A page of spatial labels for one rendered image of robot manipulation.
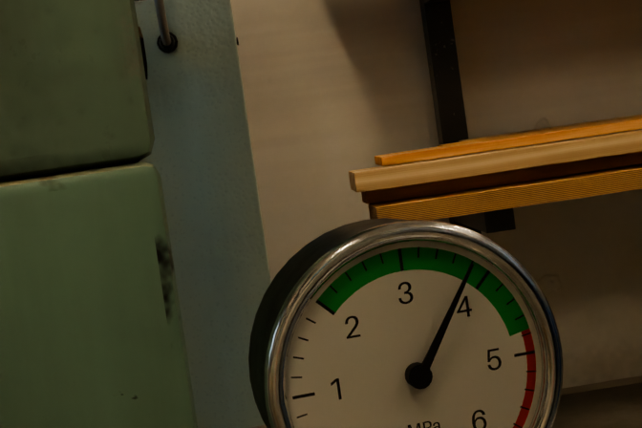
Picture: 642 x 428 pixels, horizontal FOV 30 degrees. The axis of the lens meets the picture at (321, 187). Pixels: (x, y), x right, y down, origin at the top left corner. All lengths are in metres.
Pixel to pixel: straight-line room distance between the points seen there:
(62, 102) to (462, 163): 2.05
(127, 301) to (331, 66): 2.50
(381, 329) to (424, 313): 0.01
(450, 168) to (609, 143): 0.32
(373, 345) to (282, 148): 2.54
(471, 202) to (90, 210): 2.04
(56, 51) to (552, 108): 2.61
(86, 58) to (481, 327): 0.12
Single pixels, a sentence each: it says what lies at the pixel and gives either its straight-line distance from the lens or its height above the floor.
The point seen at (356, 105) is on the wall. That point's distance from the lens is 2.79.
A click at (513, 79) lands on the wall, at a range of 2.85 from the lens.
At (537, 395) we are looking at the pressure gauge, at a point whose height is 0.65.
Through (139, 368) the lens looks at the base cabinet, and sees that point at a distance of 0.30.
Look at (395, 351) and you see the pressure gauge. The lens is 0.24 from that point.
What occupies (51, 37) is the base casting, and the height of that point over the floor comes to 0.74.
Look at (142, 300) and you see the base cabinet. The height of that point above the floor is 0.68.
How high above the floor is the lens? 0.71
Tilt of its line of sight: 3 degrees down
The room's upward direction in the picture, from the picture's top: 8 degrees counter-clockwise
